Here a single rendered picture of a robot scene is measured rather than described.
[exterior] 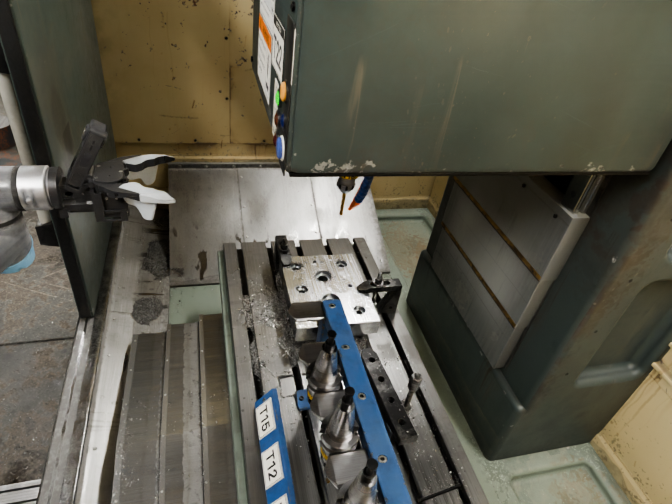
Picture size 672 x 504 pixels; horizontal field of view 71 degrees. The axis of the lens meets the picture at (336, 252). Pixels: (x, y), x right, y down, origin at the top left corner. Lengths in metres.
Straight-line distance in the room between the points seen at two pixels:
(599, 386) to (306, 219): 1.25
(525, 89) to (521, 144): 0.09
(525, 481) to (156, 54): 1.89
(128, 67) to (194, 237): 0.67
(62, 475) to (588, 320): 1.21
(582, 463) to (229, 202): 1.58
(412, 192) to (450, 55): 1.84
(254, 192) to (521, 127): 1.49
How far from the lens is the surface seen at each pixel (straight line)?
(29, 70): 1.20
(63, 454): 1.33
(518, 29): 0.71
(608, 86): 0.84
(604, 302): 1.17
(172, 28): 1.97
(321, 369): 0.82
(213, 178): 2.14
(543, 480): 1.69
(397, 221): 2.44
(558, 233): 1.14
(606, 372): 1.51
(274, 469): 1.08
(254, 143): 2.14
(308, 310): 0.97
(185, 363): 1.51
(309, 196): 2.13
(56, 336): 2.70
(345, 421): 0.75
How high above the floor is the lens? 1.90
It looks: 38 degrees down
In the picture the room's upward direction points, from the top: 9 degrees clockwise
